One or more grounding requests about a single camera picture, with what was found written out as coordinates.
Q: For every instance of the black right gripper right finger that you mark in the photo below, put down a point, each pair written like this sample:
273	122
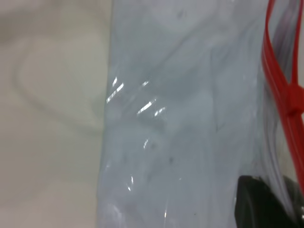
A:
295	192

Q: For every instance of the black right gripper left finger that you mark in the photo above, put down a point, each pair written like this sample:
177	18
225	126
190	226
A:
256	204

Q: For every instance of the red zipper slider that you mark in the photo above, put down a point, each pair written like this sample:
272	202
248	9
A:
294	99

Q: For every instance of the transparent red-zipper document bag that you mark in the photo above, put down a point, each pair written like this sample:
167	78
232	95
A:
273	71

